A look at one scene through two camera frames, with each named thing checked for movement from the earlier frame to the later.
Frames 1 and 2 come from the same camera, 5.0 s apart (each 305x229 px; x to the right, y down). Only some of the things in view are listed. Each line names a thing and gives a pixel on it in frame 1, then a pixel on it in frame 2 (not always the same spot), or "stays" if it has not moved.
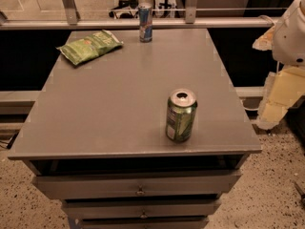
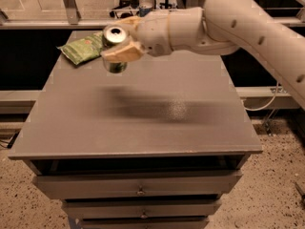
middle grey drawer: [140, 208] stays
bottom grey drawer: [177, 222] stays
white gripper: [291, 37] to [153, 32]
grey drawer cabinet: [94, 135] stays
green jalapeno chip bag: [90, 48] stays
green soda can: [182, 105] to [113, 36]
